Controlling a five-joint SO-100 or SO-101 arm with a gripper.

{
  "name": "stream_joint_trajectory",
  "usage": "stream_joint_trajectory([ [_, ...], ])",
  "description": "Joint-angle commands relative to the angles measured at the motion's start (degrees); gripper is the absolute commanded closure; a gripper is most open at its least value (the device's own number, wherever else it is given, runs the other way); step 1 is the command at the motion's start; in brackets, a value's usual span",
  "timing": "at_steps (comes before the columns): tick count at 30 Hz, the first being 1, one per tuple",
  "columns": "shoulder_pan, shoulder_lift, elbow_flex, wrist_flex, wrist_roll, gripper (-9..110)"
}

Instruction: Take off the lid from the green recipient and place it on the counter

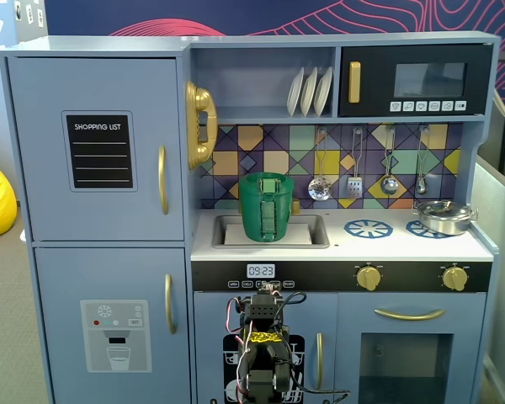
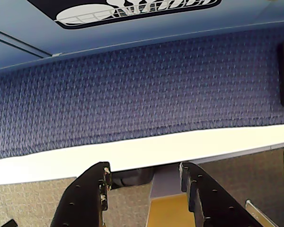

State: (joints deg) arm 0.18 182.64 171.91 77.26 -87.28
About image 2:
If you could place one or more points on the dishwasher door with dish print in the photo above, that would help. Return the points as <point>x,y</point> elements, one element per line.
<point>170,26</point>

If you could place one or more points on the silver metal bracket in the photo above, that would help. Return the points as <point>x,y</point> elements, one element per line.
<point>256,212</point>

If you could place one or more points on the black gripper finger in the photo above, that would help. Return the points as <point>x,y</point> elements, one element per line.
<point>80,203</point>
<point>215,203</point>

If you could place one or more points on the yellow flat block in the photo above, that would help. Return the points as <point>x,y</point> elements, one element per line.
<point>168,212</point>

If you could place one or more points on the blue toy kitchen unit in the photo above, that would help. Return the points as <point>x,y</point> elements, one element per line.
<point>156,35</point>

